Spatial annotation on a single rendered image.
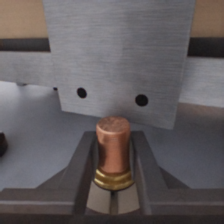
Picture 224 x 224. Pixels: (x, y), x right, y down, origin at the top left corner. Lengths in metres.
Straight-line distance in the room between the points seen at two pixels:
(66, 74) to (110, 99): 0.05
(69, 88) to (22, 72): 0.14
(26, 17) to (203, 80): 0.28
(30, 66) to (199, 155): 0.31
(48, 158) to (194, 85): 0.25
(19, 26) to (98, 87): 0.22
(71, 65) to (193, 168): 0.24
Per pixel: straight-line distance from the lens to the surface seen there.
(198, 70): 0.19
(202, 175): 0.29
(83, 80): 0.16
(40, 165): 0.31
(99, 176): 0.16
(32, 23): 0.32
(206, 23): 0.23
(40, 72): 0.27
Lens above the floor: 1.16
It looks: 27 degrees up
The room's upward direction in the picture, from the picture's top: 179 degrees clockwise
